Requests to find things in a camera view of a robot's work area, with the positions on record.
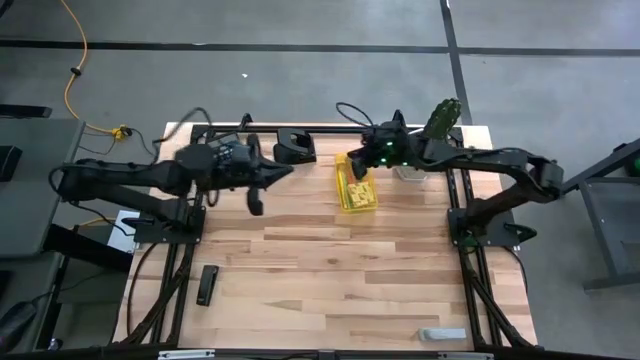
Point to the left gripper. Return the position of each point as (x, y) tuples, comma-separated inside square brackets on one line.
[(240, 175)]

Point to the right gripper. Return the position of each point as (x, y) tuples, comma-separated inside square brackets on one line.
[(390, 155)]

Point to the yellow transparent pencil case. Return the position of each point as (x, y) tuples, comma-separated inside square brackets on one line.
[(342, 192)]

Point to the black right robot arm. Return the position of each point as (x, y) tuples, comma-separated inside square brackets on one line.
[(475, 157)]

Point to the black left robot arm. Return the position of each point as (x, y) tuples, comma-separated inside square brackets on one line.
[(125, 177)]

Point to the white plant pot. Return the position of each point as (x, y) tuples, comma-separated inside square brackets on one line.
[(411, 174)]

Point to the black stapler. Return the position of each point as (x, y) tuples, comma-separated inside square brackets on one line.
[(207, 285)]

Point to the white board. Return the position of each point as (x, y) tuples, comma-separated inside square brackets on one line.
[(120, 235)]

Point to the grey side table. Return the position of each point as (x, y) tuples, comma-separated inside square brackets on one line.
[(35, 190)]

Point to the dark metal cart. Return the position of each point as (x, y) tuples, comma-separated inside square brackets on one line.
[(600, 220)]

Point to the black flat bar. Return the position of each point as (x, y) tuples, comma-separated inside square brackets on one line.
[(25, 111)]

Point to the black box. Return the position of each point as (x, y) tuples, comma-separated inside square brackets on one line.
[(9, 164)]

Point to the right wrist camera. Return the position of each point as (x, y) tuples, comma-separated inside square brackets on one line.
[(385, 132)]

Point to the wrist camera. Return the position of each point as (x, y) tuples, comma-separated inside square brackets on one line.
[(232, 152), (385, 132)]

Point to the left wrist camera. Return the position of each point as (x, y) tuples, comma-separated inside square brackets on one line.
[(232, 152)]

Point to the black aluminium table frame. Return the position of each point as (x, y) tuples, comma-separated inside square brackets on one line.
[(325, 130)]

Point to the silver metal bracket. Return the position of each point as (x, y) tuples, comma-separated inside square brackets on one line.
[(185, 354), (465, 356)]

